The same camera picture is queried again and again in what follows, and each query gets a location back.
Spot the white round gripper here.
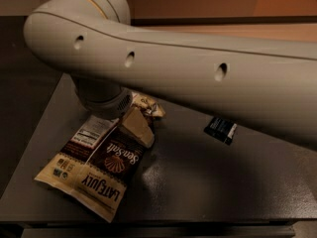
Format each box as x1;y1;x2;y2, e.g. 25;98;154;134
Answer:
71;76;155;149

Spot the dark side table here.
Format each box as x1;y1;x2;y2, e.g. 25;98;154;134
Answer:
0;16;61;195

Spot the small black snack packet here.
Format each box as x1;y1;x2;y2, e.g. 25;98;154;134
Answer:
204;117;238;145

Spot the brown Late July chip bag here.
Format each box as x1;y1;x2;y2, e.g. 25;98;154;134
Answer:
35;92;165;222

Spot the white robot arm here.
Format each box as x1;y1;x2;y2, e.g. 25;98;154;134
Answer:
24;0;317;149

